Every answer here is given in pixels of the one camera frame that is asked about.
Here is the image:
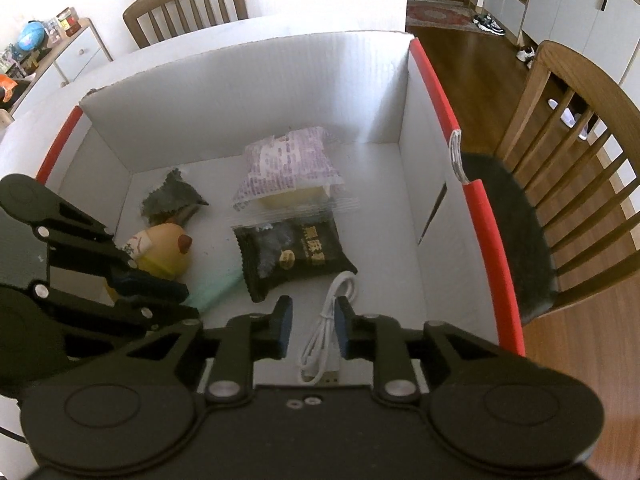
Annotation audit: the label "white sideboard with wooden top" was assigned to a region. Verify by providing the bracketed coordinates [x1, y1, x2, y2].
[0, 17, 113, 116]

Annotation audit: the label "pair of dark sneakers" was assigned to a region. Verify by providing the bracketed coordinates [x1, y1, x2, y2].
[472, 14, 506, 36]

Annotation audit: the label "white cardboard box red edges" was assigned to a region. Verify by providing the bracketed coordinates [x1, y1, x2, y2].
[35, 30, 526, 391]

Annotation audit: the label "patterned red rug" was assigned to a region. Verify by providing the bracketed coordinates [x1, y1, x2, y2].
[407, 1, 473, 28]

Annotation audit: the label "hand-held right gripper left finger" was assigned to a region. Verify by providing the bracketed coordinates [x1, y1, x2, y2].
[127, 295, 293, 403]

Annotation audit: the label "white USB cable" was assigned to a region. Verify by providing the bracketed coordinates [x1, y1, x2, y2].
[299, 271, 357, 387]

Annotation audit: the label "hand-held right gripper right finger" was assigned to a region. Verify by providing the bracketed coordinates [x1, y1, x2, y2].
[336, 296, 501, 403]

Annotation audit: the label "wooden chair with dark seat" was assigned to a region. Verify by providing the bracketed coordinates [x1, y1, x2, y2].
[460, 40, 640, 328]

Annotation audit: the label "black snack packet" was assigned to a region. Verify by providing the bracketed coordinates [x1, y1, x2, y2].
[232, 217, 358, 304]

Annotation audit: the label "blue globe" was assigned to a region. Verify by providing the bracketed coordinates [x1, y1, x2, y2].
[19, 20, 48, 51]

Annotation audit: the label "grey crumpled packet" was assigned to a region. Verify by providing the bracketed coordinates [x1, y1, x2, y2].
[141, 169, 209, 226]

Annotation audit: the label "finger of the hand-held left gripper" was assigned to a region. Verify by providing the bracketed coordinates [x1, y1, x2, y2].
[30, 281, 202, 358]
[31, 195, 190, 303]

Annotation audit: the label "yellow toy figure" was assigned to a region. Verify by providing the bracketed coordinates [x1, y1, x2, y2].
[107, 222, 193, 301]

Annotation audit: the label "wooden slat-back chair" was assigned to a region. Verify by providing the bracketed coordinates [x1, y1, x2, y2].
[122, 0, 249, 50]

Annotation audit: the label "pair of white slippers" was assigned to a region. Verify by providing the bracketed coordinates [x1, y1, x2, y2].
[547, 99, 591, 140]

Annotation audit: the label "purple printed pastry packet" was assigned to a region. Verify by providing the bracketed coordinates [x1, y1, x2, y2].
[230, 127, 361, 216]

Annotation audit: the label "white hallway cabinet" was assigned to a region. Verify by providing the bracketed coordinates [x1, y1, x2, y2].
[482, 0, 640, 86]

